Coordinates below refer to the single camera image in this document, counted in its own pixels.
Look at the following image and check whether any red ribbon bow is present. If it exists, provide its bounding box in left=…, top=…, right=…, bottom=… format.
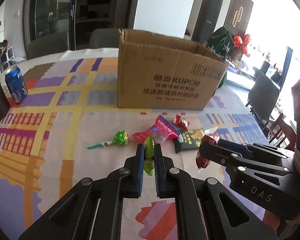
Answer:
left=233, top=34, right=251, bottom=57

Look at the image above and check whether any green lollipop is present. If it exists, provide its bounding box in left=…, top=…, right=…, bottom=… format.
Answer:
left=87, top=131, right=129, bottom=150

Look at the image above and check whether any grey chair middle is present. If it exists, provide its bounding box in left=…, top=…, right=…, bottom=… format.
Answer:
left=88, top=28, right=120, bottom=49

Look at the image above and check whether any pink snack packet upper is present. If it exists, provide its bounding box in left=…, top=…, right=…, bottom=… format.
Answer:
left=132, top=115, right=180, bottom=144

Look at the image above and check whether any small red candy packet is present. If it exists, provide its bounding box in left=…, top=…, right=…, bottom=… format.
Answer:
left=173, top=114, right=190, bottom=130

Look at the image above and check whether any brown cardboard box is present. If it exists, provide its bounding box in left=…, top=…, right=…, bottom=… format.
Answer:
left=117, top=29, right=227, bottom=111

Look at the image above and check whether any grey chair left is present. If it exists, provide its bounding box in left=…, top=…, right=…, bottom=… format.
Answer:
left=26, top=32, right=70, bottom=60

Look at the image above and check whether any blue soda can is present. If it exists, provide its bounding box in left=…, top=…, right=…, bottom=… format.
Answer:
left=4, top=64, right=28, bottom=103

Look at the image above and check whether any green candy wrapper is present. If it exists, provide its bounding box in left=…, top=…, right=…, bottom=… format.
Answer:
left=143, top=134, right=154, bottom=176

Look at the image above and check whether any colourful patterned tablecloth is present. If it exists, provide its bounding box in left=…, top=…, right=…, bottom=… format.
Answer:
left=0, top=49, right=268, bottom=239

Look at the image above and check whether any white shelf cart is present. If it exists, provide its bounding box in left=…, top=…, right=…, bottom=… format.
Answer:
left=0, top=47, right=26, bottom=72

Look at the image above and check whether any right hand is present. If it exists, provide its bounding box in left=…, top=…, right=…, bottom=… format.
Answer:
left=262, top=209, right=298, bottom=235

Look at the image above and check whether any grey chair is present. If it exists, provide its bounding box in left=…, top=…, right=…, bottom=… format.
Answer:
left=88, top=28, right=120, bottom=49
left=26, top=32, right=70, bottom=60

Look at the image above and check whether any dark chair right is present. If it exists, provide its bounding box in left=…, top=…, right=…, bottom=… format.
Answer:
left=245, top=72, right=280, bottom=129

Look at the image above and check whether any dark green cracker packet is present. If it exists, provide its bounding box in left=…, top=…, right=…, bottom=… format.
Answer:
left=173, top=128, right=205, bottom=154

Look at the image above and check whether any red white snack bag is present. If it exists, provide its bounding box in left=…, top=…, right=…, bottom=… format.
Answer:
left=196, top=127, right=220, bottom=170

